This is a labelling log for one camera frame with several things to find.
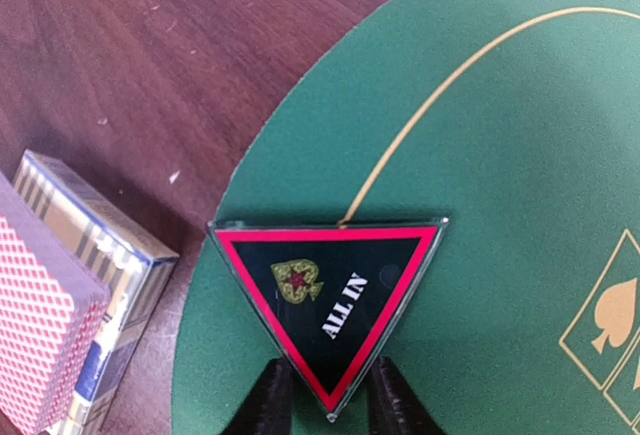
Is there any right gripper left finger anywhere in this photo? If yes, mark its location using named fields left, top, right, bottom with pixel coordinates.
left=221, top=358, right=293, bottom=435

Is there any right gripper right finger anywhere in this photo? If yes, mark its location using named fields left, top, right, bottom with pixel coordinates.
left=367, top=356, right=443, bottom=435

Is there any triangular all-in button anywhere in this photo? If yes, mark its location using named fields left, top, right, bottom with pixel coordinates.
left=208, top=217, right=450, bottom=422

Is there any blue gold card box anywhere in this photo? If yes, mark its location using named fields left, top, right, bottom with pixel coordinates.
left=13, top=150, right=179, bottom=434

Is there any red backed card deck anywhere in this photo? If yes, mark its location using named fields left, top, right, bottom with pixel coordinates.
left=1, top=179, right=110, bottom=434

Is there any round green poker mat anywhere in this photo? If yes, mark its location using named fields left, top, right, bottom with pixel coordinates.
left=169, top=0, right=640, bottom=435

